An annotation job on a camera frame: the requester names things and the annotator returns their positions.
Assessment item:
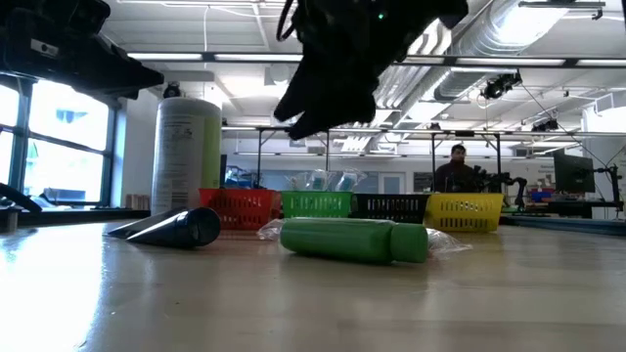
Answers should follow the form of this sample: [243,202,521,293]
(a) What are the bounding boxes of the person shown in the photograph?
[433,143,478,195]

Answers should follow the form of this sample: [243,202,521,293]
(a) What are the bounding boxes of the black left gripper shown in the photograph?
[0,7,165,101]

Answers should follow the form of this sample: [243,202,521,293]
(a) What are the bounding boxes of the black plastic basket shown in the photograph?
[351,193,432,225]

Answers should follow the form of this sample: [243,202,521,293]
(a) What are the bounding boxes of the long ceiling light bar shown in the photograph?
[127,51,626,68]

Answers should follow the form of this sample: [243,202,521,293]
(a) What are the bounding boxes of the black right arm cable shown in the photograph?
[276,0,298,43]

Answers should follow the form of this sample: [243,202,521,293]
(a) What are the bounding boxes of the white green wipes canister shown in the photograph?
[150,96,223,217]

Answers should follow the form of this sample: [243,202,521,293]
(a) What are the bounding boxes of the yellow plastic basket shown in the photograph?
[424,192,507,234]

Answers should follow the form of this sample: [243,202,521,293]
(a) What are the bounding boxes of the small wooden blocks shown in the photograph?
[124,194,152,211]

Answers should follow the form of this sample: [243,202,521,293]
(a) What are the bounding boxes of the black aluminium table frame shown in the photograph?
[0,183,626,237]

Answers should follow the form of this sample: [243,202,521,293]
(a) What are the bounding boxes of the red plastic basket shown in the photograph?
[198,188,282,232]

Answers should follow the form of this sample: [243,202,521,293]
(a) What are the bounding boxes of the black background desk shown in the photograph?
[513,198,625,216]

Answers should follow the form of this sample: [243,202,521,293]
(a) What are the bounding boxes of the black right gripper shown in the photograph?
[273,0,470,142]

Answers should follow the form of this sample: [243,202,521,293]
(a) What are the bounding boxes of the black computer monitor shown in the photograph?
[553,153,597,195]

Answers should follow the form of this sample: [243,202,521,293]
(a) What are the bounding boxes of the black background frame stand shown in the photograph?
[429,129,503,193]
[256,125,332,191]

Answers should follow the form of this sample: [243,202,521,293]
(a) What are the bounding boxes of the green plastic basket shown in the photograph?
[280,190,354,220]

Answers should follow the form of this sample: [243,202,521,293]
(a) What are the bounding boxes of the green Pert shampoo bottle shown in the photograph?
[279,217,430,266]

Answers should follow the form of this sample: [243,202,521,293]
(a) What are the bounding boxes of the dark blue toothpaste tube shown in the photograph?
[125,206,222,249]
[105,207,190,241]

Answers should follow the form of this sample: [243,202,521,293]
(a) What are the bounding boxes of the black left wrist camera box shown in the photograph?
[63,0,112,36]

